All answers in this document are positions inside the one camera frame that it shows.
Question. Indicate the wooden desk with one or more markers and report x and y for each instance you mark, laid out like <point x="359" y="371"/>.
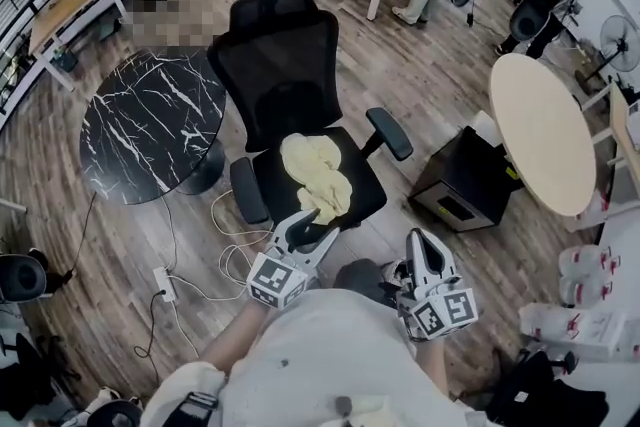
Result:
<point x="65" y="5"/>

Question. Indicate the white water dispenser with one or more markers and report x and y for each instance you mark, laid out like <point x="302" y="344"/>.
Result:
<point x="602" y="335"/>

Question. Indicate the white-legged side desk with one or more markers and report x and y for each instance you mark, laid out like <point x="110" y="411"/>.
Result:
<point x="619" y="130"/>

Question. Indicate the grey clip microphone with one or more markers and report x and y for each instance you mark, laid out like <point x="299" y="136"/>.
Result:
<point x="343" y="405"/>

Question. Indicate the yellow clothes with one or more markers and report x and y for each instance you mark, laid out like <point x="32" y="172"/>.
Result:
<point x="320" y="175"/>

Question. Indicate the white power strip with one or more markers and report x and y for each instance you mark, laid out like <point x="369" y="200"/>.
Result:
<point x="165" y="285"/>

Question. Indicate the person's white shirt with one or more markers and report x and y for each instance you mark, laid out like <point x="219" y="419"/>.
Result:
<point x="340" y="345"/>

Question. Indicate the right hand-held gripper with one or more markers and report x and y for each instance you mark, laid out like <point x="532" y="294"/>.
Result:
<point x="440" y="310"/>

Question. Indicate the black marble round table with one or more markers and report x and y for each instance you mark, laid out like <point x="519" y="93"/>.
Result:
<point x="145" y="125"/>

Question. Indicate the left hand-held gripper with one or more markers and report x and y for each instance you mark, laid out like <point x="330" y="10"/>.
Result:
<point x="275" y="280"/>

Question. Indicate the person's left forearm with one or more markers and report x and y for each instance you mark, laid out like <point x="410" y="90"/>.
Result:
<point x="235" y="340"/>

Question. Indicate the person's right forearm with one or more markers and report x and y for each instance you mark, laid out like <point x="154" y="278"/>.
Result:
<point x="431" y="365"/>

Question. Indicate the group of clear water bottles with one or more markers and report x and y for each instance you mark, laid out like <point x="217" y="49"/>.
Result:
<point x="582" y="265"/>

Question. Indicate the black mesh office chair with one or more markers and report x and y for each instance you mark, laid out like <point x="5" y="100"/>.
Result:
<point x="285" y="65"/>

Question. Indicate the black floor fan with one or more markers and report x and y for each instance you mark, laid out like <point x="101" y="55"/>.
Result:
<point x="620" y="40"/>

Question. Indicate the black backpack device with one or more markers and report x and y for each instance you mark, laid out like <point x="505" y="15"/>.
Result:
<point x="22" y="275"/>
<point x="112" y="412"/>

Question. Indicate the person's dark trousers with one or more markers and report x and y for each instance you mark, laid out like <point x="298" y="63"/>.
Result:
<point x="357" y="277"/>

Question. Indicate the black metal railing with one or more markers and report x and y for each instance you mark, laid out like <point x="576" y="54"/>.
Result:
<point x="15" y="10"/>

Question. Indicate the beige round table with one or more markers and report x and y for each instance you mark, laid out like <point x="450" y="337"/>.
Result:
<point x="540" y="135"/>

